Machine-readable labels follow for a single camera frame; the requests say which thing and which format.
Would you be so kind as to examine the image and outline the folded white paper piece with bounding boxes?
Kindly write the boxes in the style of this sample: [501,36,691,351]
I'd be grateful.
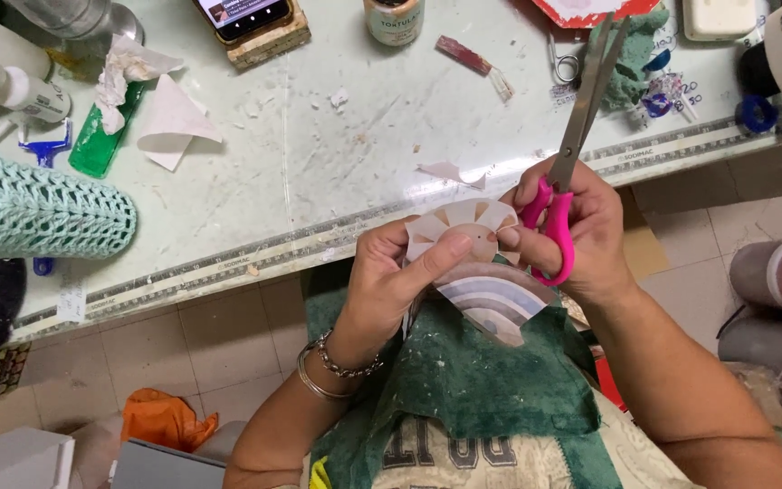
[136,73,224,173]

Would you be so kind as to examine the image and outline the measuring tape strip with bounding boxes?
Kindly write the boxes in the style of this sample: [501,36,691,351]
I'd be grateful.
[14,114,782,330]

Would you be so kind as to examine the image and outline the wooden block stand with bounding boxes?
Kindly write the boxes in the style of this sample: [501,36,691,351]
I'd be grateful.
[218,0,312,71]

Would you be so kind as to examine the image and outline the white box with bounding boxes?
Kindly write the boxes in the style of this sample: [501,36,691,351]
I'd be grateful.
[0,427,76,489]

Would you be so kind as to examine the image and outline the white paper scrap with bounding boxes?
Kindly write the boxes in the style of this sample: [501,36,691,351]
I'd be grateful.
[416,160,487,191]

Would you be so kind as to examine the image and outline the silver bangle bracelet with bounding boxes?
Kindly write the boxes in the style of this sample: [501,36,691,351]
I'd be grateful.
[296,343,359,401]

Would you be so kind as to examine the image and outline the orange plastic bag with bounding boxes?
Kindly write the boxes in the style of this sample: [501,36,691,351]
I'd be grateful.
[120,388,219,454]

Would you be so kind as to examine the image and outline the white glue bottle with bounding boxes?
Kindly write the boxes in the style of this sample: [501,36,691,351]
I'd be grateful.
[0,55,73,125]

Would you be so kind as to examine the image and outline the blue tape ring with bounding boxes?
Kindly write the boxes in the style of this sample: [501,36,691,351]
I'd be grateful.
[735,94,780,134]

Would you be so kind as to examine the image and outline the person's right hand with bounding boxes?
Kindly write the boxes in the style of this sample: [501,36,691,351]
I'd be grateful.
[497,155,635,304]

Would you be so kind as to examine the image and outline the sun and rainbow paper cutout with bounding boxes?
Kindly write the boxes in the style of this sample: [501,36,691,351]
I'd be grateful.
[402,197,558,348]

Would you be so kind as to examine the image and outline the green sponge cloth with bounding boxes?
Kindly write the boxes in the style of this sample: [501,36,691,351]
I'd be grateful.
[584,3,672,113]

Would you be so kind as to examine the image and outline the grey slippers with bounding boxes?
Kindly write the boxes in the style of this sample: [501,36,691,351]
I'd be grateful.
[717,234,782,415]

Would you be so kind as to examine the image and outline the black smartphone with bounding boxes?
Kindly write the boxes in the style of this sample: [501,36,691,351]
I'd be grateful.
[193,0,294,43]

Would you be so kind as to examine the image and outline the green towel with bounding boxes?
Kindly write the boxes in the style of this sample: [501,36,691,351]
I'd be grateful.
[304,261,626,489]

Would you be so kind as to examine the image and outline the red handled flat brush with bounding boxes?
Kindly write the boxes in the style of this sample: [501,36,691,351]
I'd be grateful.
[434,34,516,103]

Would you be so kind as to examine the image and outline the cream printed shirt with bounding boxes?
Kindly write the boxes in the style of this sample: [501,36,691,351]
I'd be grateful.
[310,390,704,489]

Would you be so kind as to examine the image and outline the small metal scissors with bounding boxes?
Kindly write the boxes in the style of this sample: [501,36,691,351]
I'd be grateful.
[546,30,582,86]

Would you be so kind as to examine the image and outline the white plastic container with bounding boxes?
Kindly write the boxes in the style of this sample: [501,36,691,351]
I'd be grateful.
[682,0,760,42]

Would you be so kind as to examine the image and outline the red edged plate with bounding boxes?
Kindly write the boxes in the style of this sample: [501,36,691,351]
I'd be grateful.
[532,0,663,30]

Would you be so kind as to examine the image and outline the person's left hand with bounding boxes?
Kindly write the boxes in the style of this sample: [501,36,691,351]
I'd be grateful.
[343,215,475,354]

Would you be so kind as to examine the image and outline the pink handled scissors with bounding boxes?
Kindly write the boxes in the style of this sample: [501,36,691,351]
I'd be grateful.
[519,12,632,288]

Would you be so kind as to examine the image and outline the cream paint jar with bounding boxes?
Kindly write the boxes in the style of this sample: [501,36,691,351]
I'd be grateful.
[363,0,426,48]

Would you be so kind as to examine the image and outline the clear glass jar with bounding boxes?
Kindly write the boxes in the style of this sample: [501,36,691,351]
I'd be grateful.
[4,0,145,46]

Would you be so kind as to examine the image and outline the green plastic tray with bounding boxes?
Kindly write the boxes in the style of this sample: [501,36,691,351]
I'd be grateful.
[68,80,146,180]

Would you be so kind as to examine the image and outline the grey box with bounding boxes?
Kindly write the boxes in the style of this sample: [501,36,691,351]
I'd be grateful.
[110,438,228,489]

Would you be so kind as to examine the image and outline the mint crochet cover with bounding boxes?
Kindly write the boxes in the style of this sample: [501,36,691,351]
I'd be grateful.
[0,146,138,262]

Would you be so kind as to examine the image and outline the crumpled white tissue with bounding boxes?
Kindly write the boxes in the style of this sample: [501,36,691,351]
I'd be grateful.
[94,34,186,136]

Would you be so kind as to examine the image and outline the silver chain bracelet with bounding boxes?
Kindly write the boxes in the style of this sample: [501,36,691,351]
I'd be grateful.
[315,330,386,379]

